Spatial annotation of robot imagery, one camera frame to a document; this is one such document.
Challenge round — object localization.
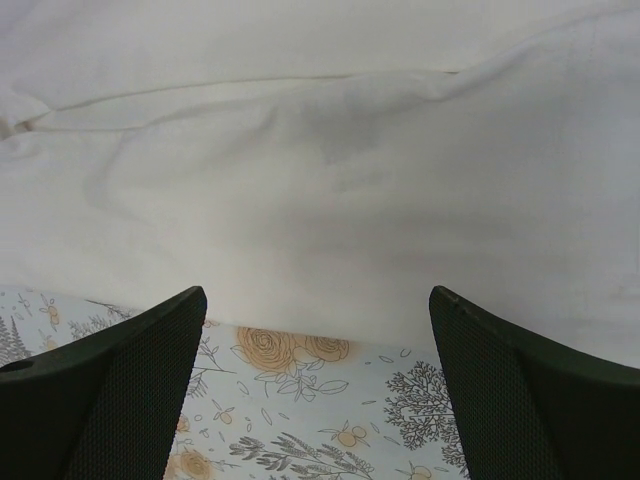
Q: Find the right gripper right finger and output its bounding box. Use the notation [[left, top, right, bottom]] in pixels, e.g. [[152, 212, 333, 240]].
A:
[[429, 286, 639, 480]]

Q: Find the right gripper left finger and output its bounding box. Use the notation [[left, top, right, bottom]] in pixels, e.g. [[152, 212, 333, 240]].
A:
[[1, 286, 206, 480]]

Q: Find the white printed t-shirt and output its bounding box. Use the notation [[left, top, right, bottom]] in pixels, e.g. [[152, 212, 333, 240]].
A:
[[1, 1, 639, 366]]

